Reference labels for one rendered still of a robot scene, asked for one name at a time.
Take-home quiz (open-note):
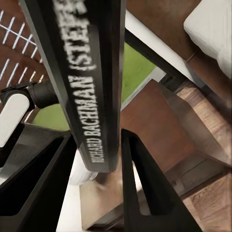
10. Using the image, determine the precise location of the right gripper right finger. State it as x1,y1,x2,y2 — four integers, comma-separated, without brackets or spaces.
121,129,203,232

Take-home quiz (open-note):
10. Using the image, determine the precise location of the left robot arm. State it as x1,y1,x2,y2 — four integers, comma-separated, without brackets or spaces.
0,79,60,174

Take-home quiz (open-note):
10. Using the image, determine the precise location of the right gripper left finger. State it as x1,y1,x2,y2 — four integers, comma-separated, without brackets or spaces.
0,130,78,232

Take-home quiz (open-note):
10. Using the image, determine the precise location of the hardback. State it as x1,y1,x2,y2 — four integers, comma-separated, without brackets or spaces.
18,0,127,173

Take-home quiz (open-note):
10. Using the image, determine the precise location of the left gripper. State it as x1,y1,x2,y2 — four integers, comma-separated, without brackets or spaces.
47,80,59,103

